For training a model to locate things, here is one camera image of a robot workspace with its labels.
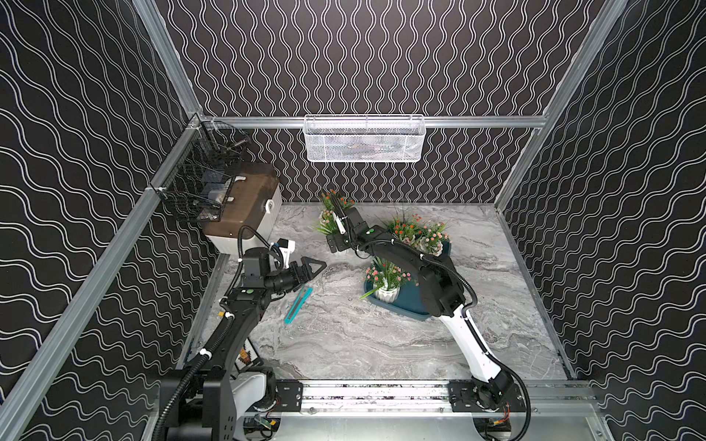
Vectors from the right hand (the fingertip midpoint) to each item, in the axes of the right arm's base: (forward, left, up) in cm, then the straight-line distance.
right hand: (339, 235), depth 102 cm
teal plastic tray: (-27, -23, -2) cm, 35 cm away
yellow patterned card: (-41, +25, -5) cm, 48 cm away
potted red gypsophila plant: (-4, -24, +8) cm, 26 cm away
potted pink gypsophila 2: (-8, -32, +8) cm, 34 cm away
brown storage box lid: (+19, +35, +9) cm, 41 cm away
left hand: (-22, +4, +13) cm, 26 cm away
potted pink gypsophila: (-20, -17, +2) cm, 26 cm away
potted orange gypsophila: (0, +3, +7) cm, 8 cm away
